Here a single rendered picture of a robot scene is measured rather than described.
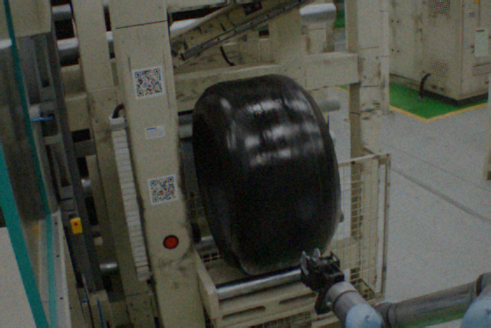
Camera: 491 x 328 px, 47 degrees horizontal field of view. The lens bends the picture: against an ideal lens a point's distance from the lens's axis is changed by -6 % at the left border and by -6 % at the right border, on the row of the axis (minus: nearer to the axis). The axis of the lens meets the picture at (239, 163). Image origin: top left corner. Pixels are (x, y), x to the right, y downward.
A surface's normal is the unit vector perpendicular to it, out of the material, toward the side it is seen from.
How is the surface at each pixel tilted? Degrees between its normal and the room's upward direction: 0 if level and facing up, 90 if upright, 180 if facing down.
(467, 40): 90
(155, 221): 90
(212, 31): 90
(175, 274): 90
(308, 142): 53
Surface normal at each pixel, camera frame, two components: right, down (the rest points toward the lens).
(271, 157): 0.21, -0.21
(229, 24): 0.30, 0.34
